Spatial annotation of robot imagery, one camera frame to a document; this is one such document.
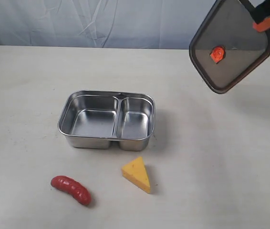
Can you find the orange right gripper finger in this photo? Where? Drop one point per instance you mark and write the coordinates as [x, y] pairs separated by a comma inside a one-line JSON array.
[[262, 26]]

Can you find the dark transparent box lid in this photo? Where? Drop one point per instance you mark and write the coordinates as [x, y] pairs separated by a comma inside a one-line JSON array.
[[226, 47]]

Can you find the yellow toy cheese wedge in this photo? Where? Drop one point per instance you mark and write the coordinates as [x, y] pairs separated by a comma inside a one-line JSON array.
[[136, 173]]

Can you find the red toy sausage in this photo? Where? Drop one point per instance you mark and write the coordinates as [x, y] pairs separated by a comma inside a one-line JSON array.
[[73, 188]]

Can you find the blue-grey fabric backdrop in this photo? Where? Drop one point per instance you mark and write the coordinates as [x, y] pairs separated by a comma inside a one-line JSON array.
[[137, 24]]

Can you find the stainless steel lunch box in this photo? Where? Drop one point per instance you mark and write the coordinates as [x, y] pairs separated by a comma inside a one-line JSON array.
[[95, 119]]

